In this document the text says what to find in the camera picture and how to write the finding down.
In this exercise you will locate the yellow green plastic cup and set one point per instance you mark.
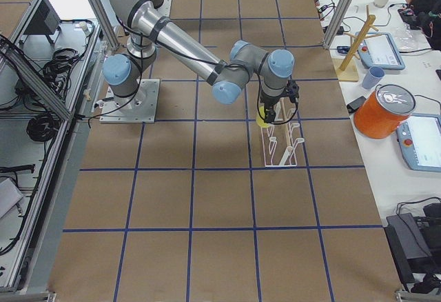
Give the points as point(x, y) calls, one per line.
point(261, 119)

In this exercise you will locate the wooden mug stand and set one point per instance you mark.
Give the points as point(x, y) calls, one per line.
point(346, 69)

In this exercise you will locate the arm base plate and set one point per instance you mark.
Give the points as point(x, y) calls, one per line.
point(140, 108)

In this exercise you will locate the blue teach pendant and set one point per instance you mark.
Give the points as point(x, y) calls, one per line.
point(379, 49)
point(419, 141)

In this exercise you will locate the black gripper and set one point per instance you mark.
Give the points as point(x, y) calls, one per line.
point(268, 106)

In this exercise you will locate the blue cup on desk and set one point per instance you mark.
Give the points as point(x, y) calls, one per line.
point(373, 76)

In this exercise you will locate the aluminium frame post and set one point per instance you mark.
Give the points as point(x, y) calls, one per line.
point(334, 24)

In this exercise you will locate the white wire cup rack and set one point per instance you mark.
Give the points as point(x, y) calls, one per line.
point(281, 140)

